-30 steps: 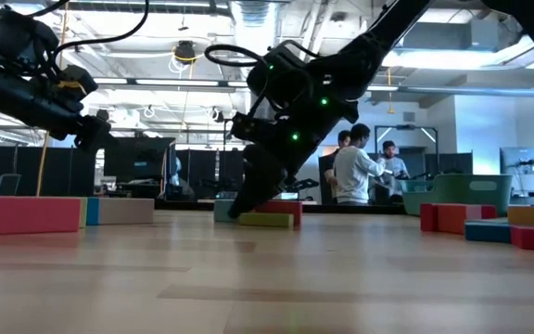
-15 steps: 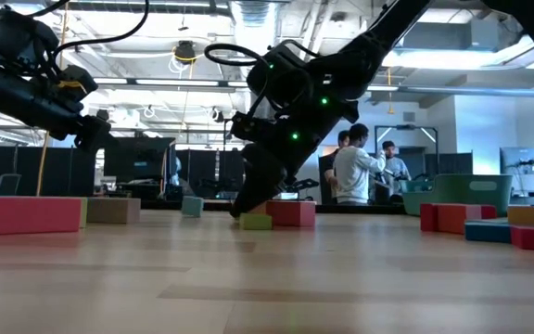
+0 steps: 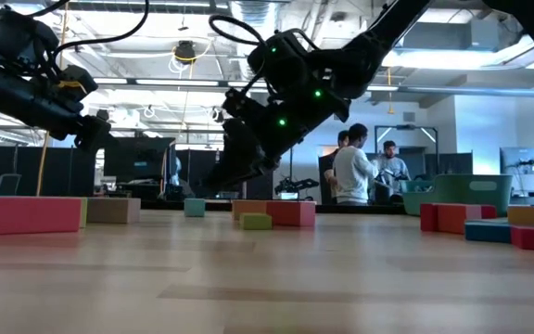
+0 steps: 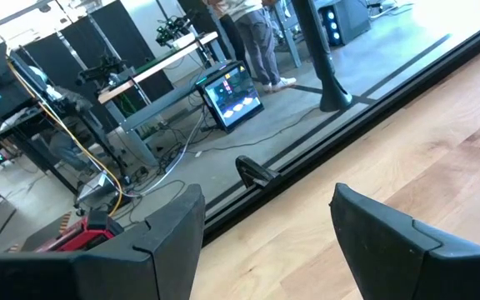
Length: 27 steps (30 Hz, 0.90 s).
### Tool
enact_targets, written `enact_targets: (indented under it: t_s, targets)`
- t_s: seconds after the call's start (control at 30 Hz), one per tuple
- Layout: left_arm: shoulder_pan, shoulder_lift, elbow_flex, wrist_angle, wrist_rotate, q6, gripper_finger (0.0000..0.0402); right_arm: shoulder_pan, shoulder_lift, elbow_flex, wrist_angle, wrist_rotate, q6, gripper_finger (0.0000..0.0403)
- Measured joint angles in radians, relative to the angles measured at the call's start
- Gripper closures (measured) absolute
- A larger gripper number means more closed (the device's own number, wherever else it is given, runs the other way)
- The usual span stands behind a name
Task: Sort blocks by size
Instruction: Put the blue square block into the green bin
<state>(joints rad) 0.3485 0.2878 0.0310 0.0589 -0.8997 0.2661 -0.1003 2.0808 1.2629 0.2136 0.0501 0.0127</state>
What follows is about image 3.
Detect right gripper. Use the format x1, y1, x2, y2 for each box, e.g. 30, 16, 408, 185
200, 94, 352, 191

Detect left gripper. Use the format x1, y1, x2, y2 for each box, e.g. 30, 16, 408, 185
0, 69, 113, 151

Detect orange rectangular block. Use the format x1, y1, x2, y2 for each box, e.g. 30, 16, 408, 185
231, 199, 269, 222

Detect small teal cube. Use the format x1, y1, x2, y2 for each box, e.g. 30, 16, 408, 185
184, 198, 207, 218

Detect beige rectangular block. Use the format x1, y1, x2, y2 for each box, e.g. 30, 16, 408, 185
85, 197, 142, 225

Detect small red cube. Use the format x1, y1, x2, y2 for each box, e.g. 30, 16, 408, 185
437, 204, 482, 236

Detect long teal block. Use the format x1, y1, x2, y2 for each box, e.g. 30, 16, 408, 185
464, 218, 513, 227

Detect blue rectangular block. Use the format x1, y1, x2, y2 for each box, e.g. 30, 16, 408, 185
464, 223, 513, 245

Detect large black monitor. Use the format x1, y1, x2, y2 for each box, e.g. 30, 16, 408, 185
103, 135, 177, 183

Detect person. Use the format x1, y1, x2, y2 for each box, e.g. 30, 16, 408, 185
323, 129, 350, 206
169, 156, 183, 186
372, 140, 412, 183
332, 122, 380, 207

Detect grey office chair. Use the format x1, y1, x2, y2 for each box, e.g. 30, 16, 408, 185
0, 173, 23, 199

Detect long LED light bar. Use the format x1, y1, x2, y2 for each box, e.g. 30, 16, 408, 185
91, 76, 534, 99

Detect green plastic bin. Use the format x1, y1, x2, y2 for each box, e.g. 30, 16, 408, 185
400, 173, 515, 218

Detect grey background screen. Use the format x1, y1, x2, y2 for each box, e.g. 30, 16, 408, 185
499, 147, 534, 195

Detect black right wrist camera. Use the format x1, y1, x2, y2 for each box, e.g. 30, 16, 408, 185
222, 86, 271, 122

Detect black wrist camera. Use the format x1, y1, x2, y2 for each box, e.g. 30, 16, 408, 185
55, 64, 100, 104
222, 86, 271, 122

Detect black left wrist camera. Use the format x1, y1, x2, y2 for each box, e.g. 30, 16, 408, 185
55, 64, 100, 104

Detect yellow power cable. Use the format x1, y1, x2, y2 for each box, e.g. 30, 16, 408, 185
34, 0, 71, 199

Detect black aluminium table frame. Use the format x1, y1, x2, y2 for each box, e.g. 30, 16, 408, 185
0, 197, 534, 217

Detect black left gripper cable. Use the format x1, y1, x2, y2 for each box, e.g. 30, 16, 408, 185
30, 0, 151, 62

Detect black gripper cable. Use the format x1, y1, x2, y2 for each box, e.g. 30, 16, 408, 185
30, 0, 151, 62
208, 13, 269, 48

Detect black ceiling cable reel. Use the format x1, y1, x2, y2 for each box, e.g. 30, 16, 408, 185
172, 40, 197, 65

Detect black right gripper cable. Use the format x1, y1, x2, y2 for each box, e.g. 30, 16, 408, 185
208, 13, 269, 48

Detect silver spiral air duct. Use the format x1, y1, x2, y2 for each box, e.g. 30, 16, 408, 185
227, 0, 281, 33

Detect yellow hanging cord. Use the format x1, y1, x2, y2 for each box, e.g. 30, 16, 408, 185
386, 67, 396, 116

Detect black metal gantry frame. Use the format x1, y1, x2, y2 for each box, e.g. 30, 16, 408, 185
373, 123, 439, 177

